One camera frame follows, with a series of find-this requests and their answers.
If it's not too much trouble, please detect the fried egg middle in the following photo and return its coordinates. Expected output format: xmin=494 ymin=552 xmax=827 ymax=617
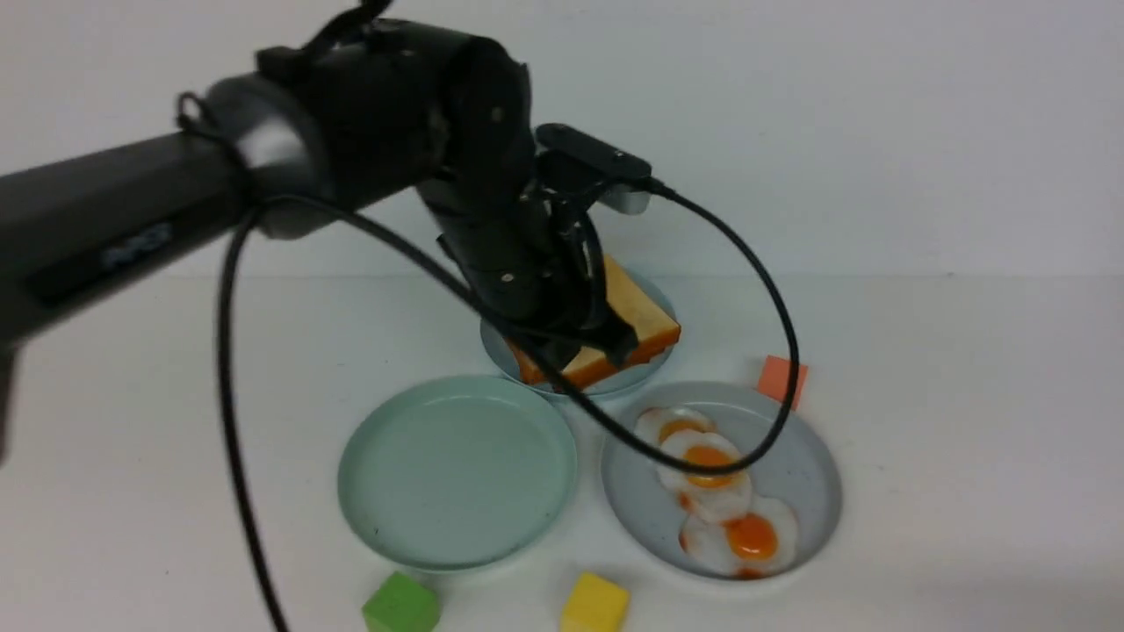
xmin=635 ymin=406 xmax=717 ymax=446

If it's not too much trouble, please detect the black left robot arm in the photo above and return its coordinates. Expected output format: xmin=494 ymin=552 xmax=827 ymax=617
xmin=3 ymin=7 xmax=638 ymax=368

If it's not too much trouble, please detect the fried egg front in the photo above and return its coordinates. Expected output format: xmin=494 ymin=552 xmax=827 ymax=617
xmin=679 ymin=497 xmax=799 ymax=579

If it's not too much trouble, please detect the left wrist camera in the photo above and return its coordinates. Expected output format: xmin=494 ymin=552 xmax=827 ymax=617
xmin=535 ymin=123 xmax=652 ymax=216

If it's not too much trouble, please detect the green cube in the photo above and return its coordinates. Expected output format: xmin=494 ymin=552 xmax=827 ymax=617
xmin=361 ymin=571 xmax=442 ymax=632

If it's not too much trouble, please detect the grey egg plate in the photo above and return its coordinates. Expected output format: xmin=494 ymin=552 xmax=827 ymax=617
xmin=599 ymin=381 xmax=843 ymax=593

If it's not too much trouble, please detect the orange cube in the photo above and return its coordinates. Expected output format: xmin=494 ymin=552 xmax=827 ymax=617
xmin=756 ymin=355 xmax=810 ymax=412

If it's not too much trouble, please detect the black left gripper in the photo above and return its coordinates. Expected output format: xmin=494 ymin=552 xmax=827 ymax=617
xmin=419 ymin=148 xmax=638 ymax=387

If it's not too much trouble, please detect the fried egg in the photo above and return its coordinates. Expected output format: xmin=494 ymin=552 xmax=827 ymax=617
xmin=658 ymin=428 xmax=753 ymax=524
xmin=635 ymin=406 xmax=717 ymax=446
xmin=679 ymin=497 xmax=799 ymax=579

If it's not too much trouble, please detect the fried egg top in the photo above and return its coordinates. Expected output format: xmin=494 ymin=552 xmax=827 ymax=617
xmin=658 ymin=428 xmax=753 ymax=524

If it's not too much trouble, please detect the mint green plate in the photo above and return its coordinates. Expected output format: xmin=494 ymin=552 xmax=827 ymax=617
xmin=336 ymin=376 xmax=579 ymax=574

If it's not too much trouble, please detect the light blue bread plate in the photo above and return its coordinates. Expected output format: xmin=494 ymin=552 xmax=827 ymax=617
xmin=479 ymin=267 xmax=677 ymax=400

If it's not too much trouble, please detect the black left camera cable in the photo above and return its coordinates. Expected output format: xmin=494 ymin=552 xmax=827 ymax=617
xmin=176 ymin=88 xmax=803 ymax=632

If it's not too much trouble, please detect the yellow cube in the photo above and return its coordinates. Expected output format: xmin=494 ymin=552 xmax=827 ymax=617
xmin=558 ymin=572 xmax=631 ymax=632

